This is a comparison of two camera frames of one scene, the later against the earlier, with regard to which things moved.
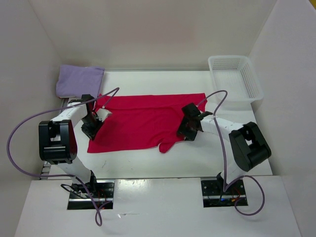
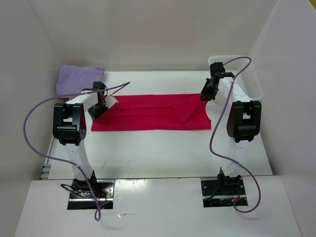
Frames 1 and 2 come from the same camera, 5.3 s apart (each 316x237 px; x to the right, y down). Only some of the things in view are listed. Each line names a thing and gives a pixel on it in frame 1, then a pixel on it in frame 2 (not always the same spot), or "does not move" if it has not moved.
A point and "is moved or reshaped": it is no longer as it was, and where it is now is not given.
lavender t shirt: [74, 81] does not move
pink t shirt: [142, 120] is moved or reshaped
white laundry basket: [236, 75] does not move
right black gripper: [190, 136] -> [204, 94]
